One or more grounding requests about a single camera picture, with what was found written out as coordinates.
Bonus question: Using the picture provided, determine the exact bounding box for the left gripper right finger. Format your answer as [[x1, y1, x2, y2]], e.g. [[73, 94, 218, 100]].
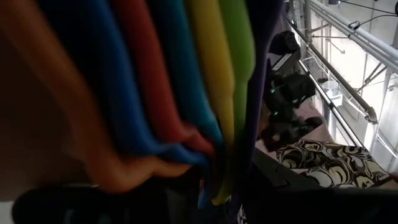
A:
[[248, 148, 398, 224]]

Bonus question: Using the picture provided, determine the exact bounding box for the teal measuring cup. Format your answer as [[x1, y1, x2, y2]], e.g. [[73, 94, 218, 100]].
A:
[[149, 0, 225, 150]]

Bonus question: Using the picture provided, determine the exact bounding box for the black and white patterned cloth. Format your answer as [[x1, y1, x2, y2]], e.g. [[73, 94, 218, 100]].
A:
[[275, 139, 398, 190]]

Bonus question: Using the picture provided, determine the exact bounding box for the green measuring cup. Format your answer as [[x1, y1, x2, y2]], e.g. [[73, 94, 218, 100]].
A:
[[217, 0, 256, 150]]

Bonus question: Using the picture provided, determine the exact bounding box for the yellow measuring cup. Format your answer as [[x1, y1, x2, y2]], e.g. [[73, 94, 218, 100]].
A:
[[185, 0, 236, 206]]

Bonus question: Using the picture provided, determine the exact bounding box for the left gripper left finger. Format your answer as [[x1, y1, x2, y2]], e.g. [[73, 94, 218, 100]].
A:
[[11, 172, 201, 224]]

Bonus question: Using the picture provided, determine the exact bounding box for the dark blue measuring cup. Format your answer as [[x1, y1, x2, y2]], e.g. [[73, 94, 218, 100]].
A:
[[228, 0, 285, 224]]

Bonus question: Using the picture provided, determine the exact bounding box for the orange measuring cup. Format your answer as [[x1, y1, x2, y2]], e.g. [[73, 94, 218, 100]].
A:
[[0, 0, 192, 195]]

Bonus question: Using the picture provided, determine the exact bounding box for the grey metal pipe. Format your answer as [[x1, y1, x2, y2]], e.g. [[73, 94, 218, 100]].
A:
[[306, 0, 398, 74]]

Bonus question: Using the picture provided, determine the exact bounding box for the red measuring cup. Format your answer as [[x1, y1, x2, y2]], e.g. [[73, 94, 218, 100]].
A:
[[113, 0, 217, 158]]

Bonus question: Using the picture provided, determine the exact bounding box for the black metal bar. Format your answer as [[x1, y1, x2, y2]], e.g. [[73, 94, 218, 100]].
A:
[[282, 14, 379, 125]]

